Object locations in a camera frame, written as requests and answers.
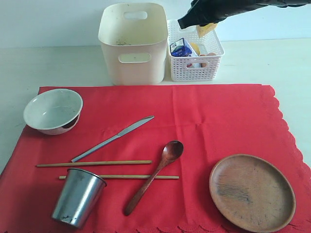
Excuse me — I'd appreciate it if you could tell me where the yellow lemon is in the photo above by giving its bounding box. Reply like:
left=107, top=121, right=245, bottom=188
left=190, top=42, right=200, bottom=55

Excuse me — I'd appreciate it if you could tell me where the silver table knife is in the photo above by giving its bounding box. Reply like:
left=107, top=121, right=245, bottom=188
left=71, top=116, right=155, bottom=163

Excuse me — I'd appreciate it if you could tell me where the blue milk carton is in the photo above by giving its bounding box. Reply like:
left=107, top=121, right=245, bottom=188
left=170, top=37, right=199, bottom=57

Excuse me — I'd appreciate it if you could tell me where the brown wooden plate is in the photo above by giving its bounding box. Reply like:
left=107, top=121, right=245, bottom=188
left=209, top=154, right=296, bottom=233

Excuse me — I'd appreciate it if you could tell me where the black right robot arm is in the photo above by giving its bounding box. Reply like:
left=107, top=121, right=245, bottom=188
left=178, top=0, right=310, bottom=29

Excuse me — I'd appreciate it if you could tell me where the brown egg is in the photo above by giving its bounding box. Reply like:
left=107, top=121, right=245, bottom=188
left=200, top=52, right=216, bottom=67

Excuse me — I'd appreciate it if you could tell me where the stainless steel cup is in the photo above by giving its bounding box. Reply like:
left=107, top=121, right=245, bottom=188
left=52, top=168, right=106, bottom=228

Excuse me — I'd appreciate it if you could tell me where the dark wooden spoon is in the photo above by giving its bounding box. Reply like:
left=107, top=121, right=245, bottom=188
left=124, top=140, right=184, bottom=216

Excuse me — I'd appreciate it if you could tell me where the yellow cheese wedge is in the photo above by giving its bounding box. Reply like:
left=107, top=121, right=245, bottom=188
left=196, top=23, right=217, bottom=38

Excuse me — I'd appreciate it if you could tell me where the white perforated plastic basket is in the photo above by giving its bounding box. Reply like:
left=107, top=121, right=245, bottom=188
left=167, top=19, right=225, bottom=82

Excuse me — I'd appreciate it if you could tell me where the wooden chopstick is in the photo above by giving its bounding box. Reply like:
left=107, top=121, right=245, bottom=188
left=36, top=160, right=152, bottom=167
left=59, top=175, right=180, bottom=181

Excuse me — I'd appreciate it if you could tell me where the white ceramic bowl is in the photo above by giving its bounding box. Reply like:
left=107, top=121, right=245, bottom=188
left=23, top=88, right=83, bottom=135

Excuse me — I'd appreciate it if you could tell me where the cream plastic bin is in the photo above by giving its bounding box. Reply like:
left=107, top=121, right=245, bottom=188
left=98, top=3, right=168, bottom=85

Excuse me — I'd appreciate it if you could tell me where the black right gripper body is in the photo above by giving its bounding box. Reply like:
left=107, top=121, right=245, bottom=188
left=189, top=0, right=268, bottom=25

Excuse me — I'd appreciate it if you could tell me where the red tablecloth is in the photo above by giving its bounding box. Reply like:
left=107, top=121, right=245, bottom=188
left=0, top=84, right=311, bottom=233

